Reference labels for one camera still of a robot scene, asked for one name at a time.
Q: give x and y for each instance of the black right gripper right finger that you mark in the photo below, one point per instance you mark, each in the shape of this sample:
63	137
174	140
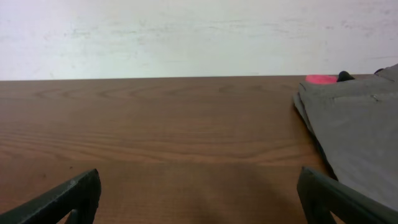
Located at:
322	198

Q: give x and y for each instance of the black folded garment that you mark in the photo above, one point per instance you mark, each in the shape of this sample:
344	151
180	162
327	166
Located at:
344	76

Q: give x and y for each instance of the red folded garment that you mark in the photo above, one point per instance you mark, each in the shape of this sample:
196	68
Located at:
321	79

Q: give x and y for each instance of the grey shorts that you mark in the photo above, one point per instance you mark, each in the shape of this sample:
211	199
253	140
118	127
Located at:
355	124

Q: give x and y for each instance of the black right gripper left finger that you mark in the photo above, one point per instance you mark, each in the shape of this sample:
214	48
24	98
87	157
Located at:
77	198

